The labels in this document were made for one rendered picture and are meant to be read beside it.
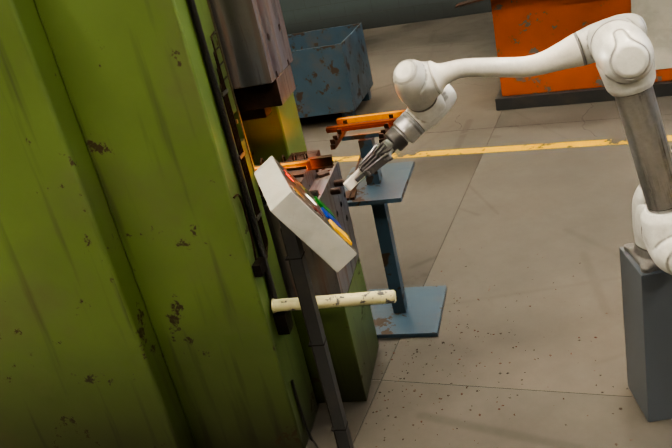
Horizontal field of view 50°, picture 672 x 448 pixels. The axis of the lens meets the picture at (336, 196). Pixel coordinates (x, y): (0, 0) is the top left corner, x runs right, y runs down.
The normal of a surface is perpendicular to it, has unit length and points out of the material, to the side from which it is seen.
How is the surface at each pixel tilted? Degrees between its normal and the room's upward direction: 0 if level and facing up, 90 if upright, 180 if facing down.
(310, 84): 90
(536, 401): 0
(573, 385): 0
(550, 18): 90
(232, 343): 90
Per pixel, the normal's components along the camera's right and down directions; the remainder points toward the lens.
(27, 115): -0.18, 0.42
